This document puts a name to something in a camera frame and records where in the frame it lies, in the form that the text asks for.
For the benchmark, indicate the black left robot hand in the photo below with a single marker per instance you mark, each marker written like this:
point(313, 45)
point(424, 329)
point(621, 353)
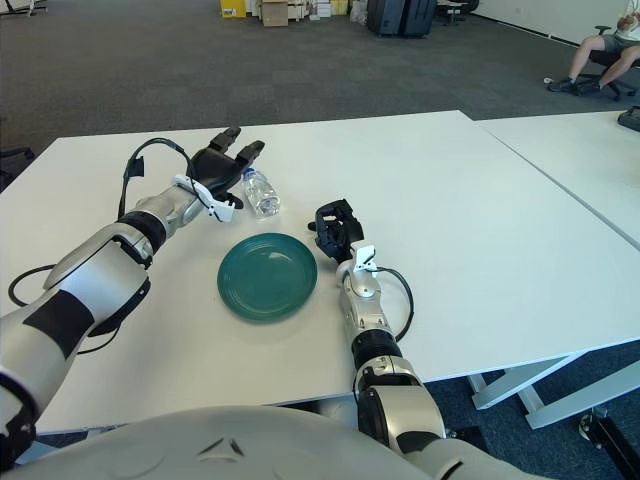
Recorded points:
point(215, 167)

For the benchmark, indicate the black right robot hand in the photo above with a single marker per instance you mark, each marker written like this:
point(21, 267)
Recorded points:
point(340, 232)

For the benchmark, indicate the clear water bottle blue cap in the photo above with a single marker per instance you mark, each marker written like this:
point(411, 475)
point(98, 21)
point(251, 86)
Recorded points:
point(262, 197)

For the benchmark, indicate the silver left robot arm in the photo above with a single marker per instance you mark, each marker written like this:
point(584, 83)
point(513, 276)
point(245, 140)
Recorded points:
point(100, 280)

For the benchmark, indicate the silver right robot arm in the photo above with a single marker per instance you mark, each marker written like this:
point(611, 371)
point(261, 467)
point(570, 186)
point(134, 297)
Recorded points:
point(367, 310)

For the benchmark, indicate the green round plate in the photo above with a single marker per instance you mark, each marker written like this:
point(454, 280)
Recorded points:
point(267, 277)

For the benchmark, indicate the yellow box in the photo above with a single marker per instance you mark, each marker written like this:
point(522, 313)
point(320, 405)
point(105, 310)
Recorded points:
point(232, 7)

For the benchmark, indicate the brown cardboard box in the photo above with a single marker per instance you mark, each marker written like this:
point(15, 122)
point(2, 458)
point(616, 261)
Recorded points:
point(274, 14)

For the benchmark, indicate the stack of white boxes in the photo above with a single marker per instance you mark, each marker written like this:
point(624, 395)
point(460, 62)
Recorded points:
point(321, 9)

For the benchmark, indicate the black office chair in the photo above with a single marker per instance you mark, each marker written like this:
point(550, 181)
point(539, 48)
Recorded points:
point(15, 156)

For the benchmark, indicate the white plastic bag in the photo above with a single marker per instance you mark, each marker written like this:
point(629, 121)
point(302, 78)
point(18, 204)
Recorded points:
point(358, 12)

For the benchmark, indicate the dark blue suitcase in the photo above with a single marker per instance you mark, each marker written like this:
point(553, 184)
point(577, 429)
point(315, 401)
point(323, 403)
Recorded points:
point(385, 15)

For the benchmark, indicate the black suitcase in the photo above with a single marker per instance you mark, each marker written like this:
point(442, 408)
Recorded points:
point(419, 16)

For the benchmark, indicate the black floor base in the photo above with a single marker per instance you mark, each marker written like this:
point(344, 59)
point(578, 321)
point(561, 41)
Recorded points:
point(470, 437)

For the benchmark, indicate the black and red chair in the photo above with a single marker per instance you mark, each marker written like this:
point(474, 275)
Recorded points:
point(454, 10)

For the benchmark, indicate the grey robot torso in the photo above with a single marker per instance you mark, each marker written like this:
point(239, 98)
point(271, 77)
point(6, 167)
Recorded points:
point(200, 450)

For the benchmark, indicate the seated person in shorts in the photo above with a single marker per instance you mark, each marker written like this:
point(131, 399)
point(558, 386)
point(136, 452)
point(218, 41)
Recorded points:
point(585, 50)

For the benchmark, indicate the black device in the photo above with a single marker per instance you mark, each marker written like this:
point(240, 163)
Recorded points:
point(630, 119)

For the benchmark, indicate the black swivel chair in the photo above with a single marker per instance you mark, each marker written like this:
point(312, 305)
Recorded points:
point(602, 57)

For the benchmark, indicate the black stand with caster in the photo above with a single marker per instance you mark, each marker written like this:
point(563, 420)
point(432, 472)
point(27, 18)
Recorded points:
point(615, 440)

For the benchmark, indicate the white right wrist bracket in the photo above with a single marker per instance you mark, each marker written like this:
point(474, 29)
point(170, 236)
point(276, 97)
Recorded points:
point(364, 256)

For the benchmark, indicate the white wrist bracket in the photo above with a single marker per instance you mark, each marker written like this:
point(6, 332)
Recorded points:
point(220, 210)
point(364, 256)

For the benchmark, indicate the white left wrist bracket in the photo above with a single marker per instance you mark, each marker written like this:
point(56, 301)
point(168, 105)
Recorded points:
point(220, 210)

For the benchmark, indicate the white metal floor frame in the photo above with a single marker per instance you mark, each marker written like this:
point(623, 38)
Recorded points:
point(25, 9)

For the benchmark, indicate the white table leg frame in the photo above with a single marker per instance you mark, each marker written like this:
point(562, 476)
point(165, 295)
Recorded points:
point(550, 390)
point(65, 437)

